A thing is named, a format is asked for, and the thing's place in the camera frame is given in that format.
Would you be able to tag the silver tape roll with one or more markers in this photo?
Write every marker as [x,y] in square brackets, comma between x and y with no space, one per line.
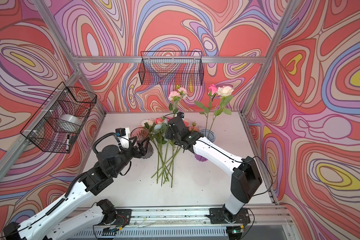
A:
[71,119]

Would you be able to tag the black marker pen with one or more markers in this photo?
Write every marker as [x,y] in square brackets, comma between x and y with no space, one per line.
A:
[68,143]

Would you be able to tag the pink grey glass vase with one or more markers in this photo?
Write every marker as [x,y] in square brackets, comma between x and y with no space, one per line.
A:
[142,133]

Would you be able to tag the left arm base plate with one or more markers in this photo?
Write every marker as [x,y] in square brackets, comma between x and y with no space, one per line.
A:
[118,217]

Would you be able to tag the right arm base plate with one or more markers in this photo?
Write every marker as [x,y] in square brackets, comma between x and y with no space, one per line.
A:
[223,216]

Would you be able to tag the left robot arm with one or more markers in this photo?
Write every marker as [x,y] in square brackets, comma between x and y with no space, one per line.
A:
[114,153]

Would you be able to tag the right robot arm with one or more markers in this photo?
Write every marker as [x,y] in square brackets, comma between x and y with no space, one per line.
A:
[245,174]

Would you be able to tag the red pink rose stem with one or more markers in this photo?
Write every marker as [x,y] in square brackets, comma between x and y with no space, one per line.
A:
[165,148]

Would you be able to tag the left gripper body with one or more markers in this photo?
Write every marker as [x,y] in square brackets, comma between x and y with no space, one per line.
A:
[133,153]

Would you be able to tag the black wire basket left wall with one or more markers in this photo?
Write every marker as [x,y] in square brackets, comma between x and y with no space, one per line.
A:
[49,134]

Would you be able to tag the black wire basket back wall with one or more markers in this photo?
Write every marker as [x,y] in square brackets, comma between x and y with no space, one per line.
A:
[171,68]

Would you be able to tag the pink carnation stem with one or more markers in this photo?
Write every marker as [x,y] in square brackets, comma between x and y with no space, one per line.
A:
[178,94]

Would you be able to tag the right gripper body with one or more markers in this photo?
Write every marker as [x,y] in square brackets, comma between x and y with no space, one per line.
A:
[170,135]

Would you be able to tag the blue white rose stem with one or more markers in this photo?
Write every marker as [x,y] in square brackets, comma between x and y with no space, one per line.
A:
[159,140]

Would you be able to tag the cream white rose stem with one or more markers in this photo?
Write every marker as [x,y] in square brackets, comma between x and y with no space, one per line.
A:
[221,102]

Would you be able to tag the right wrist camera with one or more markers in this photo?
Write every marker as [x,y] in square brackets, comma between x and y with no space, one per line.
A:
[181,115]

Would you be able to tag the white rose stem on table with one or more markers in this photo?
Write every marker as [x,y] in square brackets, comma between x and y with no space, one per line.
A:
[149,125]

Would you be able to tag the black wire basket wall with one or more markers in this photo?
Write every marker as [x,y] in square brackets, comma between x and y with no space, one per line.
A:
[49,134]
[171,68]

